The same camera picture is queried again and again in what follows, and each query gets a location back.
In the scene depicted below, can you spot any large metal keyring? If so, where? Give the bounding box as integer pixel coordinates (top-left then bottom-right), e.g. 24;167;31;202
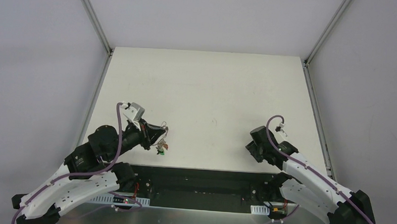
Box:
153;121;169;149

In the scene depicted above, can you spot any green tag key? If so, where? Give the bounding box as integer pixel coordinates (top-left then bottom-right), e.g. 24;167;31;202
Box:
157;148;165;155

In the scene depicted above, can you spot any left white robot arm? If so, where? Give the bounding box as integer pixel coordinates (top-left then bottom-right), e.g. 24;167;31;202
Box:
11;119;168;224

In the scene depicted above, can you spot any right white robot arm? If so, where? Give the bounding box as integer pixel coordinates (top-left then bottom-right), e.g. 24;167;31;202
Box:
245;126;376;224

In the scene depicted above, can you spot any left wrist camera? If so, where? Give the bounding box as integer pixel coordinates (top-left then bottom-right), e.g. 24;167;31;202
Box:
121;102;145;124

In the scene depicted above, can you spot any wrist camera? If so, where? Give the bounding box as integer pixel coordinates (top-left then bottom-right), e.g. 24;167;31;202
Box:
275;122;288;138
121;102;145;124

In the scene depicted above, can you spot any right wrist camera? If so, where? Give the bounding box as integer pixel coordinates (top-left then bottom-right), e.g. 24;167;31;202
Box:
275;122;288;138

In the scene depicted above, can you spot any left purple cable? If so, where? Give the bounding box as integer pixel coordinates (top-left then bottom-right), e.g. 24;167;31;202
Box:
11;97;148;224

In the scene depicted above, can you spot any purple cable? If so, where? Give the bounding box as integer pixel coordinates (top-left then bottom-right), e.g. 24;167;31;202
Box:
11;97;148;224
261;115;391;224

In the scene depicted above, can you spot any right white cable duct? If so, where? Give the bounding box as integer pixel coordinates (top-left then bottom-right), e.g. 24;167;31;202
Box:
251;205;270;215

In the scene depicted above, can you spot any white cable duct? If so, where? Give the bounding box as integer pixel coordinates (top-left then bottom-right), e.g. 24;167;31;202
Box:
86;194;151;207
251;205;270;215

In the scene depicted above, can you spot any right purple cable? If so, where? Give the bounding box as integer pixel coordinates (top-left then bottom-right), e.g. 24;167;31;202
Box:
261;115;391;224

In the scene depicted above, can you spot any left white cable duct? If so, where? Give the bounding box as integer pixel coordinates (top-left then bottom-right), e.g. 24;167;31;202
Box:
86;194;151;207

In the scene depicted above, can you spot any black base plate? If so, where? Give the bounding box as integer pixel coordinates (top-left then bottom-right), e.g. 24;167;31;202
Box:
114;165;285;213

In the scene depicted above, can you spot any left aluminium frame post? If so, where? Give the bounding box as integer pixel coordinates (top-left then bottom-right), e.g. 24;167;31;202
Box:
81;0;113;57

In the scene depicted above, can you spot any aluminium frame post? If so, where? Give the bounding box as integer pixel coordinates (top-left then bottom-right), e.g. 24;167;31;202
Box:
302;0;355;68
81;0;113;57

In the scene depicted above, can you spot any right aluminium frame post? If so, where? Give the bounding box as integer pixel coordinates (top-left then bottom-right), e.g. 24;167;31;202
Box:
302;0;355;68

